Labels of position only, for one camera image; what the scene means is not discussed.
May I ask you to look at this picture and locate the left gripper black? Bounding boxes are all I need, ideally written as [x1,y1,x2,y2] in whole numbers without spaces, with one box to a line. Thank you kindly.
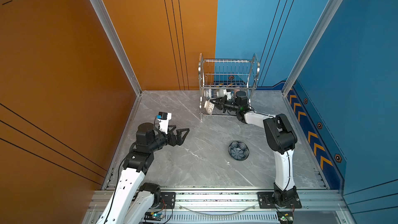
[148,124,189,154]

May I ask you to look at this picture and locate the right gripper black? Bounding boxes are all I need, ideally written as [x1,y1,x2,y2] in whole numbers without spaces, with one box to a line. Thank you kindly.
[210,96,241,114]

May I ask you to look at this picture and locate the white brown lattice bowl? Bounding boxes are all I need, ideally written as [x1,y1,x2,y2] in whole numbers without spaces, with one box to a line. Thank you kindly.
[204,100,215,115]

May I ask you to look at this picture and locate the pale green ribbed bowl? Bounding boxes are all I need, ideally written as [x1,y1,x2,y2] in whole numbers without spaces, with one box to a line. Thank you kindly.
[216,89,227,97]

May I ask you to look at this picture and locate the blue floral white bowl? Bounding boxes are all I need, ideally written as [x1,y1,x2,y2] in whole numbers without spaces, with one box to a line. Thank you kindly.
[204,89,213,100]

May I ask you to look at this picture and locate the stainless steel dish rack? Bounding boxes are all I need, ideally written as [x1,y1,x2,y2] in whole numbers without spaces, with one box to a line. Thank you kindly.
[198,53,260,118]

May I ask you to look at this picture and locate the dark blue petal bowl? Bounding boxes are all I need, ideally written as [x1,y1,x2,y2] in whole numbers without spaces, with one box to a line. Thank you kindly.
[228,141,250,161]

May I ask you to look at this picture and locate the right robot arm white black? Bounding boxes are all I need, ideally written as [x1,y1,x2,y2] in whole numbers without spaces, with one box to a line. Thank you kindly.
[205,91,302,209]

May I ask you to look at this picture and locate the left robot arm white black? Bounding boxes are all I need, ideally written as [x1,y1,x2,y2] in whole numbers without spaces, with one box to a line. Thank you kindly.
[97,122,190,224]

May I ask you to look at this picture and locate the left green circuit board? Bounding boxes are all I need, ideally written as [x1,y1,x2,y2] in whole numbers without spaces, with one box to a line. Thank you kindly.
[143,212,165,223]

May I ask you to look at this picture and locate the green circuit board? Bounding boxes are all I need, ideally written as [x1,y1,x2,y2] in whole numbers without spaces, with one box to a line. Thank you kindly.
[277,212,294,224]
[143,212,165,223]

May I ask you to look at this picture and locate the right green circuit board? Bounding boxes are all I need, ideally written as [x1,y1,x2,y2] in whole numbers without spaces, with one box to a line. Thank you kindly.
[277,212,294,224]

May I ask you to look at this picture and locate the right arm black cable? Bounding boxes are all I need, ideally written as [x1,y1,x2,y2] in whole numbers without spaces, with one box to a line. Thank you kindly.
[248,107,294,194]

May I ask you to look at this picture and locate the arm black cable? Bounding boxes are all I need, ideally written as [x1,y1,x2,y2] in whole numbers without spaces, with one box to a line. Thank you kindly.
[102,142,137,224]
[248,107,294,194]

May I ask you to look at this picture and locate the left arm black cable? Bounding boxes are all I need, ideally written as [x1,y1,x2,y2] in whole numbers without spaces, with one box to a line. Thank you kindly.
[102,142,137,224]

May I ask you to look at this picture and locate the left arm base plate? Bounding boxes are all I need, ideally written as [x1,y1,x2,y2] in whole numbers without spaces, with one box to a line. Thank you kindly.
[155,191,176,209]

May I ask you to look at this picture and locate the aluminium front rail frame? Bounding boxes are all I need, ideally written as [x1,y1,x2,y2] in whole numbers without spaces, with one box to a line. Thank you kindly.
[80,186,357,224]

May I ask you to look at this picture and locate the clear cable on rail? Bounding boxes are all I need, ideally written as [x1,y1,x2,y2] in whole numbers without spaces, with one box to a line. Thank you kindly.
[177,203,259,217]

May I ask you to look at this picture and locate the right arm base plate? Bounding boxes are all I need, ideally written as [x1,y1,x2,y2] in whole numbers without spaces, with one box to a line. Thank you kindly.
[257,192,302,209]

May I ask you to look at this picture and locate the right aluminium corner post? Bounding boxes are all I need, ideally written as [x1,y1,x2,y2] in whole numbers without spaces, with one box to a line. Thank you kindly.
[282,0,343,96]

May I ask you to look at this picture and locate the aluminium corner post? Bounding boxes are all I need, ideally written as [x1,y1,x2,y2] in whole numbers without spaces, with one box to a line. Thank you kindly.
[282,0,343,96]
[89,0,142,96]

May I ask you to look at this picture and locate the left aluminium corner post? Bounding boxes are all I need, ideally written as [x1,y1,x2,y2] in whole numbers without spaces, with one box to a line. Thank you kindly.
[89,0,142,96]

